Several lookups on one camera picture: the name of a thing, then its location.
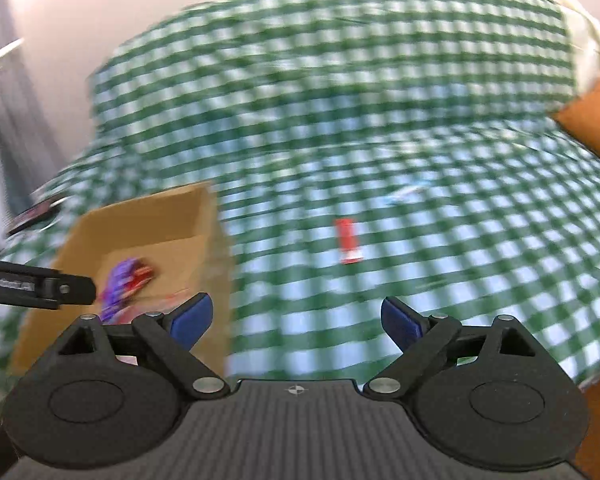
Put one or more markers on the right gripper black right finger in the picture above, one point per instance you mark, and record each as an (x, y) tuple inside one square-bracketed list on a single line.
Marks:
[(488, 396)]

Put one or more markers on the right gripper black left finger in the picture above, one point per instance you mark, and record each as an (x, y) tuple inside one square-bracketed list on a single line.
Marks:
[(103, 394)]

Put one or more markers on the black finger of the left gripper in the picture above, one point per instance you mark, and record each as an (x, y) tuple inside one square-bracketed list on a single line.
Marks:
[(43, 288)]

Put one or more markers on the dark red drink pouch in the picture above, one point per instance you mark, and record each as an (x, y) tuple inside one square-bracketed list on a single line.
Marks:
[(143, 275)]

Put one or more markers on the purple chocolate bar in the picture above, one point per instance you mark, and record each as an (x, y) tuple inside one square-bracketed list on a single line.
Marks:
[(112, 297)]

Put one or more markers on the light blue snack stick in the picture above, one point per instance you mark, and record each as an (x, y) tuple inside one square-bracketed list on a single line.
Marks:
[(413, 193)]

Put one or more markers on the red white snack stick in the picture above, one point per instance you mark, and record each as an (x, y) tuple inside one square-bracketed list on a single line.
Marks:
[(350, 252)]

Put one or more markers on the black smartphone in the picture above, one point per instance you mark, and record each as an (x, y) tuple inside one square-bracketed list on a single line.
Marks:
[(39, 212)]

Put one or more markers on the brown cardboard box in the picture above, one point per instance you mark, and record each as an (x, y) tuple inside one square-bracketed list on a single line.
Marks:
[(179, 234)]

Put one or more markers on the green checkered sofa cover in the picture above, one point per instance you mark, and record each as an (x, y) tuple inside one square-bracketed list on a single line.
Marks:
[(301, 112)]

